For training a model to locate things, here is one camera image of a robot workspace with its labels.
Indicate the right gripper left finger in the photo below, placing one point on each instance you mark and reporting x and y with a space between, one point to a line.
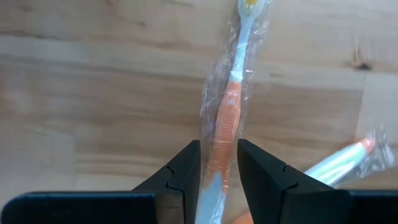
124 208

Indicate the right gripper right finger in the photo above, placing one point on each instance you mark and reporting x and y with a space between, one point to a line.
311 208

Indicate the orange toothbrush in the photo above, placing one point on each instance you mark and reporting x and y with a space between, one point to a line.
228 118
339 163

